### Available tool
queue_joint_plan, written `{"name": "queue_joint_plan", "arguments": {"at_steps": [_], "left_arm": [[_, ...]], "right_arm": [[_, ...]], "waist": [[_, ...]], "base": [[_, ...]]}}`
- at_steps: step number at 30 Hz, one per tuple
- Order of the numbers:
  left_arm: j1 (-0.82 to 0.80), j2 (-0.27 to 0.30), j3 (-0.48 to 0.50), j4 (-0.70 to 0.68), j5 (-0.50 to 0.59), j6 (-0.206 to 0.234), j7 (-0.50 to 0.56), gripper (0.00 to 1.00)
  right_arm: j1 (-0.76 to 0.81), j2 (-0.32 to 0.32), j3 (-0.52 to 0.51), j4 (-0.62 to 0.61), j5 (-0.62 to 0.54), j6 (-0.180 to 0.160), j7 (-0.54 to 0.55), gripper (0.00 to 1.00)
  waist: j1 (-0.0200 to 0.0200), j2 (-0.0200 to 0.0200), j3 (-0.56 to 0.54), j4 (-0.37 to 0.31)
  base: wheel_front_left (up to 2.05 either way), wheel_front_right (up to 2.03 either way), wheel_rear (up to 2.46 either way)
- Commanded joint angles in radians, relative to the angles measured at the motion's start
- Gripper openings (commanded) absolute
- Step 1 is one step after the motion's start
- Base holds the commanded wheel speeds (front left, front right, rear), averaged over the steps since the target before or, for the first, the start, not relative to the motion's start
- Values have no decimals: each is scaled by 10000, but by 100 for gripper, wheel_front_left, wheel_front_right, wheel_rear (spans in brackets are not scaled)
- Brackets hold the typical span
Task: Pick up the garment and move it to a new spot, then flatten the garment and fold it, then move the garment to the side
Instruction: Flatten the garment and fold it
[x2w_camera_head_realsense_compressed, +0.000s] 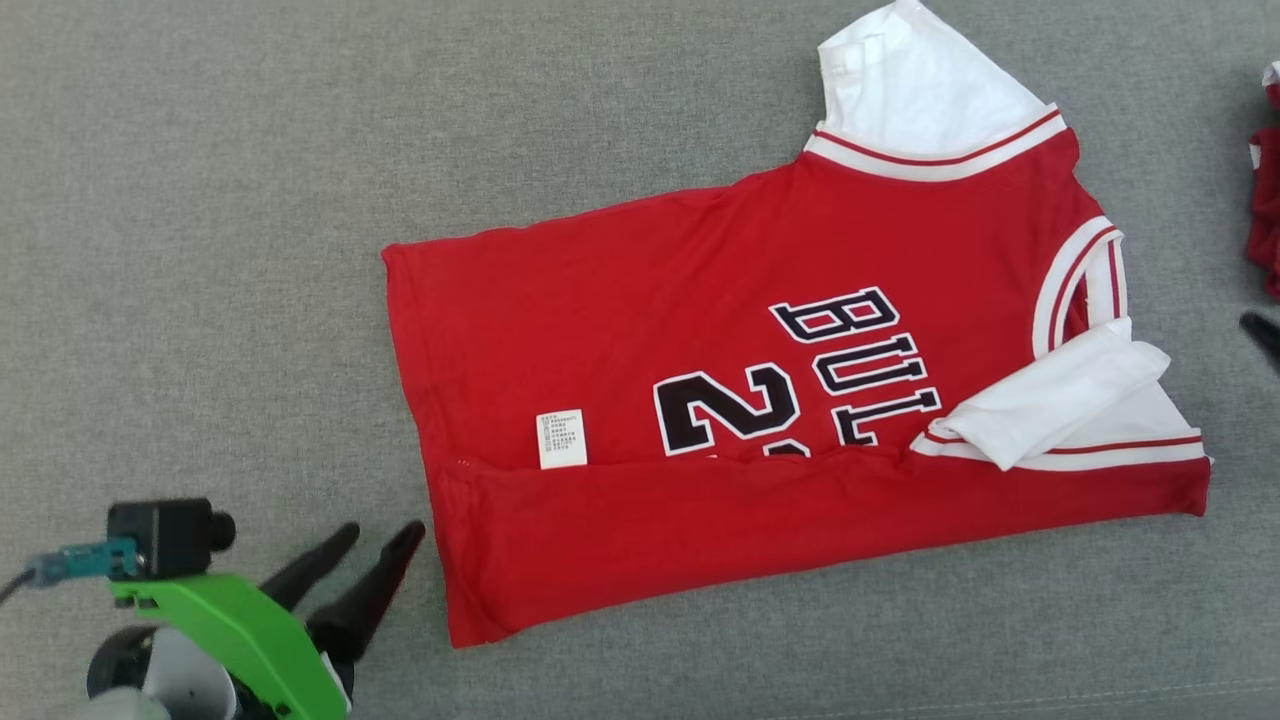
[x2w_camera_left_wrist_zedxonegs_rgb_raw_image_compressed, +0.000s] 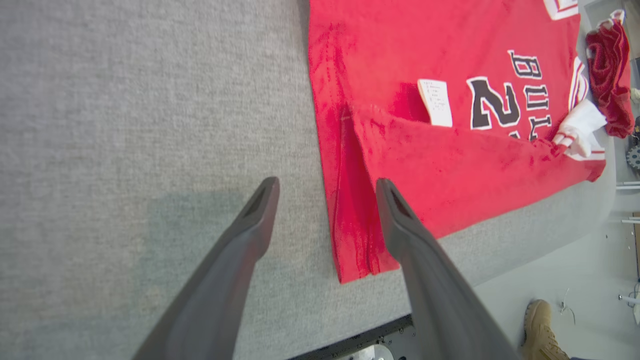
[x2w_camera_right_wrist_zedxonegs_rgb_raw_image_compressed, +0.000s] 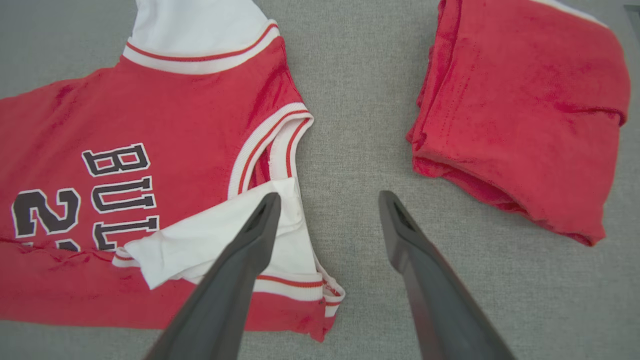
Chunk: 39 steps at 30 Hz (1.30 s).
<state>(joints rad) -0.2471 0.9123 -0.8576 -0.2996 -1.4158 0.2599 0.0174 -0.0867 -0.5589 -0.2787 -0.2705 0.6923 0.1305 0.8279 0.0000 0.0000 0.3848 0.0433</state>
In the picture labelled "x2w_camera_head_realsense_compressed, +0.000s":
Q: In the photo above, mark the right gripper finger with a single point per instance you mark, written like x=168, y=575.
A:
x=1265, y=338

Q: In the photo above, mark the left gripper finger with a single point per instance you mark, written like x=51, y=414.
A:
x=370, y=595
x=310, y=565

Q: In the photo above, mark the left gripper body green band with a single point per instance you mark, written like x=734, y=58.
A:
x=250, y=630

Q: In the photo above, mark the red shorts white trim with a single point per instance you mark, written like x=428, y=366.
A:
x=1268, y=200

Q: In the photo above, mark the red basketball jersey white sleeves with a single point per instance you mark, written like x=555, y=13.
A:
x=700, y=350

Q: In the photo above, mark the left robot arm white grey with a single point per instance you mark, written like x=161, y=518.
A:
x=175, y=680

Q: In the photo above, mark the grey fabric sofa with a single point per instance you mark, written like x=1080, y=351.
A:
x=200, y=250

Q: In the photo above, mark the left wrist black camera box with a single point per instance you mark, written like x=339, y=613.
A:
x=165, y=535

